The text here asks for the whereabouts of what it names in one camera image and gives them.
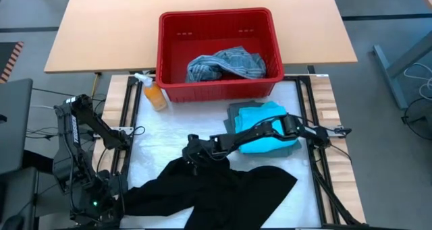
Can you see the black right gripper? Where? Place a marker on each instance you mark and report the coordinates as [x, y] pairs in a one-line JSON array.
[[200, 150]]

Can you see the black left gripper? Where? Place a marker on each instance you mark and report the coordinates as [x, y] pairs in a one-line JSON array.
[[92, 204]]

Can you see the black garment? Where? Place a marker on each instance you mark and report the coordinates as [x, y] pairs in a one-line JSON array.
[[216, 196]]

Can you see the grey-green garment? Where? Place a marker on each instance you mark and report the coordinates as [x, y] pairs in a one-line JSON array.
[[233, 112]]

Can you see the turquoise shorts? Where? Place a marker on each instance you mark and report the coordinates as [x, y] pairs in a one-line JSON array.
[[256, 117]]

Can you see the grey striped polo shirt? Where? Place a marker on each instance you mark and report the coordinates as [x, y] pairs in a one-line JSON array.
[[233, 63]]

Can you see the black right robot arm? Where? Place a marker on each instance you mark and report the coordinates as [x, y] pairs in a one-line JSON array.
[[270, 130]]

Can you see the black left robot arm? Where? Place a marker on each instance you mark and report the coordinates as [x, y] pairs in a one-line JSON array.
[[74, 142]]

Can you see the red plastic laundry bin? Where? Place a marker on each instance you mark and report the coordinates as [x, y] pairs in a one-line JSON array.
[[219, 90]]

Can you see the orange spray bottle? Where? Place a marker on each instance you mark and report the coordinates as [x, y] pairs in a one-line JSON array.
[[155, 96]]

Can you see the dark grey flat panel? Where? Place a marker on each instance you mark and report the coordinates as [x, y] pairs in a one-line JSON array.
[[15, 125]]

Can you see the light wooden desk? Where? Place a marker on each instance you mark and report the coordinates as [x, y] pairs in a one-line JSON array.
[[101, 27]]

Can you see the striped hazard floor mat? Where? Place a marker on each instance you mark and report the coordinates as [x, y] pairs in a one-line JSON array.
[[11, 61]]

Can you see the grey metal desk leg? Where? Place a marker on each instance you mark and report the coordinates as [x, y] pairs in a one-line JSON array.
[[388, 71]]

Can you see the black round stand base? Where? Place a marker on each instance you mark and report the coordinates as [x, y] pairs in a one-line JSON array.
[[420, 122]]

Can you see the black aluminium table frame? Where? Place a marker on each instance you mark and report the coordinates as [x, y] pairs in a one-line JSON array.
[[317, 196]]

